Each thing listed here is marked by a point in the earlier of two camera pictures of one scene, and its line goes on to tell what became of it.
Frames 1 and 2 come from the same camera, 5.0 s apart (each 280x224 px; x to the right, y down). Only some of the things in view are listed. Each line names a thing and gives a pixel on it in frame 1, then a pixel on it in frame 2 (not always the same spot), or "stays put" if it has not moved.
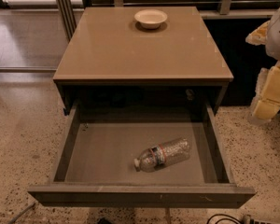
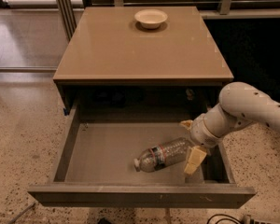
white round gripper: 279,35 to 200,134
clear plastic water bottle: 159,156 stays put
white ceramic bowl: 150,19 stays put
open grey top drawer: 96,169 stays put
